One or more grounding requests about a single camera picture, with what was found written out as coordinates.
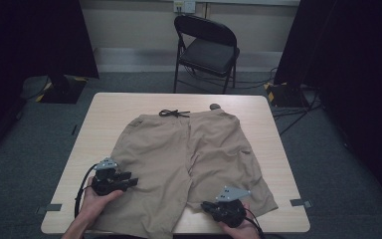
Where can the white wall outlet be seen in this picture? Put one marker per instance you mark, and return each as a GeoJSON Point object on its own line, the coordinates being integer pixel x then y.
{"type": "Point", "coordinates": [184, 6]}

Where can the person's right hand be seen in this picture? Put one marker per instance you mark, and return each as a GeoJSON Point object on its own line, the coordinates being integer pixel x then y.
{"type": "Point", "coordinates": [242, 230]}

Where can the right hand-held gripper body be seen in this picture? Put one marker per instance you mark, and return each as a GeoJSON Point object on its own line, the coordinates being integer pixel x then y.
{"type": "Point", "coordinates": [229, 209]}

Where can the black folding chair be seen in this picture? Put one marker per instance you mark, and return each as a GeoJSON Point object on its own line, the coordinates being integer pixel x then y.
{"type": "Point", "coordinates": [209, 54]}

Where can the person's left hand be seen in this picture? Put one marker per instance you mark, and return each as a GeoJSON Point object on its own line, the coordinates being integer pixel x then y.
{"type": "Point", "coordinates": [94, 205]}

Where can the black stand base yellow tape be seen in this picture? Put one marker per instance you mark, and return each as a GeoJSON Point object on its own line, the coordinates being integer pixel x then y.
{"type": "Point", "coordinates": [285, 94]}
{"type": "Point", "coordinates": [63, 91]}

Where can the grey tape strip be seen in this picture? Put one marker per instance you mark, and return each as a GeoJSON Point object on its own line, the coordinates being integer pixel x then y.
{"type": "Point", "coordinates": [51, 208]}
{"type": "Point", "coordinates": [301, 202]}

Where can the dark curtain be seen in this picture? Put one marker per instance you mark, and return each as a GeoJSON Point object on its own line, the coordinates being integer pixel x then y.
{"type": "Point", "coordinates": [30, 43]}
{"type": "Point", "coordinates": [354, 83]}

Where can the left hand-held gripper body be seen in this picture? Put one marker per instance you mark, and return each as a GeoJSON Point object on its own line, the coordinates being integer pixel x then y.
{"type": "Point", "coordinates": [107, 182]}

